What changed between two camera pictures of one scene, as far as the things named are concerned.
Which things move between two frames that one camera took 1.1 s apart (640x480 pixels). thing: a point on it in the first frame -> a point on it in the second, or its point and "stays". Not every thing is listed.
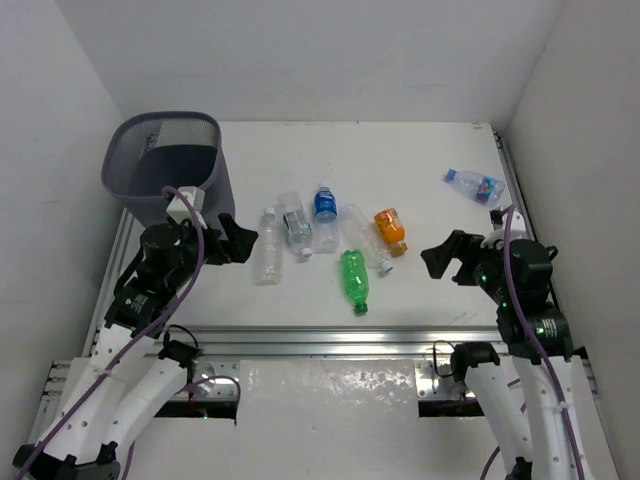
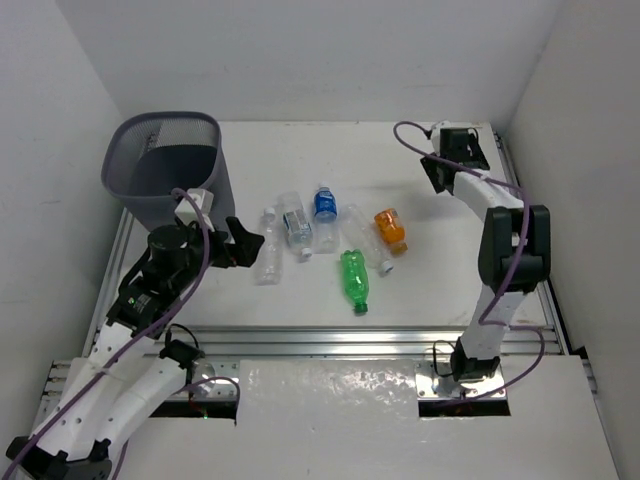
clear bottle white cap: [268, 250] stays
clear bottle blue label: [326, 238] stays
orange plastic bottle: [392, 230] stays
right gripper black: [458, 244] -> [479, 154]
